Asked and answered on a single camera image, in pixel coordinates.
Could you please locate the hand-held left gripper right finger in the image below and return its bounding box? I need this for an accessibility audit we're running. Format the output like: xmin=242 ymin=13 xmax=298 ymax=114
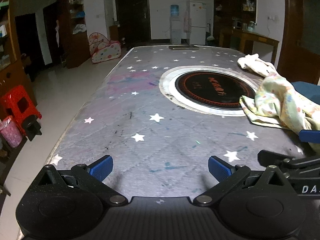
xmin=192 ymin=155 xmax=292 ymax=205

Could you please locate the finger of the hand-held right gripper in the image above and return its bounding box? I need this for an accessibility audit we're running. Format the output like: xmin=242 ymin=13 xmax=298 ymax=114
xmin=298 ymin=129 xmax=320 ymax=143
xmin=257 ymin=149 xmax=295 ymax=167

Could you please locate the polka dot play tent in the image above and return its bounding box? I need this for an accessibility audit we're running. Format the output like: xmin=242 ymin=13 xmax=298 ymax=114
xmin=88 ymin=32 xmax=122 ymax=64

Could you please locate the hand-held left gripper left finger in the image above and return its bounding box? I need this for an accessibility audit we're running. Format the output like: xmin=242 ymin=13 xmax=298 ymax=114
xmin=37 ymin=155 xmax=128 ymax=205

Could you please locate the round black induction cooktop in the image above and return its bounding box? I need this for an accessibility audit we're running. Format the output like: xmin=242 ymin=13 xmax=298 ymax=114
xmin=159 ymin=66 xmax=263 ymax=117

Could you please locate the arched wooden cabinet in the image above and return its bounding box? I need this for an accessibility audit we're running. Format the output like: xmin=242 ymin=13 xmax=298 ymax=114
xmin=0 ymin=0 xmax=38 ymax=105

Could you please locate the colourful patterned children's shirt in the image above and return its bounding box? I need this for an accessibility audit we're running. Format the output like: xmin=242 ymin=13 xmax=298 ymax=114
xmin=239 ymin=71 xmax=320 ymax=153

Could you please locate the brown glazed wooden door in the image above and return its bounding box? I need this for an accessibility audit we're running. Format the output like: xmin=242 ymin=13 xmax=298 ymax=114
xmin=277 ymin=0 xmax=320 ymax=85

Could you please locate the white refrigerator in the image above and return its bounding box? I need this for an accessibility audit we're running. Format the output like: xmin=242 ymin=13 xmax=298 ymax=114
xmin=187 ymin=0 xmax=207 ymax=45

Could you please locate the cream garment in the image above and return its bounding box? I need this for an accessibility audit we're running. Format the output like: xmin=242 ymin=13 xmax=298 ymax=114
xmin=237 ymin=53 xmax=278 ymax=78

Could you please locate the red plastic stool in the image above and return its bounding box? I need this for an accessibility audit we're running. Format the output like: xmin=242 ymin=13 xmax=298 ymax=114
xmin=0 ymin=85 xmax=42 ymax=137

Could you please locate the blue water bottle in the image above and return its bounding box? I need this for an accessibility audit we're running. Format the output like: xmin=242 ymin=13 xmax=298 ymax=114
xmin=170 ymin=4 xmax=181 ymax=18

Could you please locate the wooden shelf cabinet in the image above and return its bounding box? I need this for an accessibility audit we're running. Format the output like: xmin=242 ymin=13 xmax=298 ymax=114
xmin=56 ymin=0 xmax=91 ymax=68

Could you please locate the pink waste bin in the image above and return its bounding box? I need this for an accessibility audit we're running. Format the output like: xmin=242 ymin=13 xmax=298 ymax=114
xmin=0 ymin=115 xmax=23 ymax=148

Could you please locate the blue chair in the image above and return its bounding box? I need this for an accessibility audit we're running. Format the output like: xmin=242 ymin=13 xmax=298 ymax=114
xmin=292 ymin=81 xmax=320 ymax=105

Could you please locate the dark wooden door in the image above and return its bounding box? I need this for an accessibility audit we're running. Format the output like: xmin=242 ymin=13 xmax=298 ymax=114
xmin=115 ymin=0 xmax=152 ymax=46

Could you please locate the tall wooden shelf unit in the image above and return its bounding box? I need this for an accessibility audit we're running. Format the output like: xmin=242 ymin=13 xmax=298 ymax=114
xmin=213 ymin=0 xmax=257 ymax=48

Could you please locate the white water dispenser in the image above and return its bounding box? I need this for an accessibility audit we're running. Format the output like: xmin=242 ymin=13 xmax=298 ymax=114
xmin=169 ymin=17 xmax=182 ymax=44

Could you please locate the grey star-print tablecloth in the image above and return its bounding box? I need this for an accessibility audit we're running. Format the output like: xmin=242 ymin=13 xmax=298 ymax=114
xmin=47 ymin=45 xmax=320 ymax=198

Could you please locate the brown wooden side desk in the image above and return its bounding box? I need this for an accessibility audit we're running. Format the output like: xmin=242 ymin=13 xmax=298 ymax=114
xmin=219 ymin=27 xmax=280 ymax=65

